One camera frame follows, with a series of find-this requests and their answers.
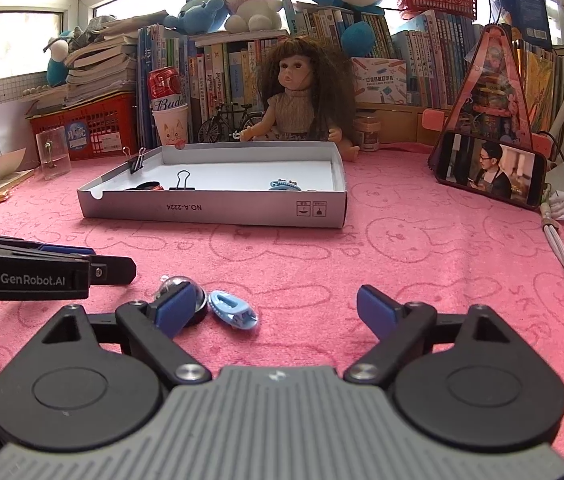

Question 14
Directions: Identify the blue printed paper bag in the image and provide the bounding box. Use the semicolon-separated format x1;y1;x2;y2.
482;0;553;51

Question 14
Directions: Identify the row of upright books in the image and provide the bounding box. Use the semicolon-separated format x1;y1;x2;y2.
137;0;564;151

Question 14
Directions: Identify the small jar brown lid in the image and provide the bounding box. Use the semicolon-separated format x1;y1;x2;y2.
354;112;382;152

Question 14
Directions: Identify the red beer can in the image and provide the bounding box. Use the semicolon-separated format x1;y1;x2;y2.
148;66;185;111

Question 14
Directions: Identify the white cardboard box tray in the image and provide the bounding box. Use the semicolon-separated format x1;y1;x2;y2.
77;141;348;228

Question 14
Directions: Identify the wooden drawer unit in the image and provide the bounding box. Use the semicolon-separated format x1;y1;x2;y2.
354;102;458;146

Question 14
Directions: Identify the small black binder clip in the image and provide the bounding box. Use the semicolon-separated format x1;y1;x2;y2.
122;146;147;175

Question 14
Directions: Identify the black smartphone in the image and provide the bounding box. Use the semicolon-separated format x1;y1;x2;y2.
434;130;548;211

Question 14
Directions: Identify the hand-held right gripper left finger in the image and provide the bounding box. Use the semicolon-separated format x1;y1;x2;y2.
37;282;213;386

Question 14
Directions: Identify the stack of books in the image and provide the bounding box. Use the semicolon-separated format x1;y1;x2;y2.
64;17;139;108

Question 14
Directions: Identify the red plastic crate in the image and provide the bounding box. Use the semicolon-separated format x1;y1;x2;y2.
27;92;139;161

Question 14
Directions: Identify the cat print paper cup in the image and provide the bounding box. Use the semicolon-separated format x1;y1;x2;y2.
152;104;189;148

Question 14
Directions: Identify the blue and white plush toy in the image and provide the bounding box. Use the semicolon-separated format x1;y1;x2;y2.
44;27;80;86

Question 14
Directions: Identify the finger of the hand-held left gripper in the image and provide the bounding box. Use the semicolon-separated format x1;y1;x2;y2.
87;255;137;286
0;232;97;257

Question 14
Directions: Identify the white grid board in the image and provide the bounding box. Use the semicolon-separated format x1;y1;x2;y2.
0;72;50;108

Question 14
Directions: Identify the pink triangular case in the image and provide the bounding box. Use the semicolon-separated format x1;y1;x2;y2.
419;22;553;171

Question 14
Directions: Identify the brown haired doll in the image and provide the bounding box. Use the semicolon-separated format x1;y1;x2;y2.
239;36;361;162

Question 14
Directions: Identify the clear plastic dome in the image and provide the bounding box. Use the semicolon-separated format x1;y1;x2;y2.
158;275;194;307

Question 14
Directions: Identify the white pencil print box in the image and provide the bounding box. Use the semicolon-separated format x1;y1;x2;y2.
351;57;408;106

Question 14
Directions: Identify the black toy bicycle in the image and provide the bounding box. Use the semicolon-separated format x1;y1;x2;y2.
197;102;265;144

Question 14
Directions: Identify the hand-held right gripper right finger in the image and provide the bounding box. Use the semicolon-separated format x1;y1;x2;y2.
343;284;513;386

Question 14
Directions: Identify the pink bunny print mat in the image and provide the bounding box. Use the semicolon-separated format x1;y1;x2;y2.
0;142;564;466

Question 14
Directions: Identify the large black binder clip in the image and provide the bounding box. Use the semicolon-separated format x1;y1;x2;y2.
168;170;198;192

